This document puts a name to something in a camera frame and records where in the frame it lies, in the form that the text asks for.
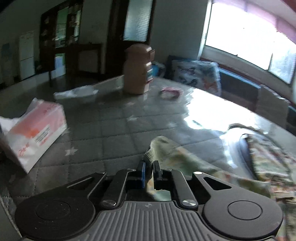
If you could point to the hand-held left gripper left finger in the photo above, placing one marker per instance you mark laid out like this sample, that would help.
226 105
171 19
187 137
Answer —
143 173

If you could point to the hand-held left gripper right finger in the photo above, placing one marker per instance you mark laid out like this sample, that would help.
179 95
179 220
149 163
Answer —
157 172

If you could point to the floral striped cloth garment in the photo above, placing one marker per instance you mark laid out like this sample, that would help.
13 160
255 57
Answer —
196 164

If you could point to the grey quilted star tablecloth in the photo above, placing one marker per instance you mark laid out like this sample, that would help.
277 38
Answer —
104 129

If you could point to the round black cooktop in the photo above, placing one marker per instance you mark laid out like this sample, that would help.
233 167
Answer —
244 148

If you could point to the blue cloth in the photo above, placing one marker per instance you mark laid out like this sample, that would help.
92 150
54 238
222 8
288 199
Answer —
158 69

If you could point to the pink cartoon-eyed bottle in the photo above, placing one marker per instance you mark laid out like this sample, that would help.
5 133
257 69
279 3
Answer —
137 69

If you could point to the white plastic bag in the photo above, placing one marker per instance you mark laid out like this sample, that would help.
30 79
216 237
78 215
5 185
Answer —
76 93

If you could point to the butterfly print pillow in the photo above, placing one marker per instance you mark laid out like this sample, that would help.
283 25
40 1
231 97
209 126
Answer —
196 75

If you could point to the pink tissue pack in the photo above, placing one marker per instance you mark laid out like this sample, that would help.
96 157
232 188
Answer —
39 129

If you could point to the blue bench sofa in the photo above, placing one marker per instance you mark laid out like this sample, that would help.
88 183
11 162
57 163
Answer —
238 85

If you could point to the grey pillow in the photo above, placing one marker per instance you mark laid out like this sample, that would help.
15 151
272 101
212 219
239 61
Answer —
270 104

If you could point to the dark wooden cabinet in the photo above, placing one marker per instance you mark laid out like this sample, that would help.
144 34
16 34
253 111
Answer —
69 58

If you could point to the dark wooden door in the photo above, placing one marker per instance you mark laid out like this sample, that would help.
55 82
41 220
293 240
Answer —
138 20

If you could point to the white refrigerator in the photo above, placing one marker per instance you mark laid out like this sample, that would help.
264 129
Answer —
26 55

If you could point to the window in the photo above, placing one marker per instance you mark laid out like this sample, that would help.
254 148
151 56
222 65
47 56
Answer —
242 30

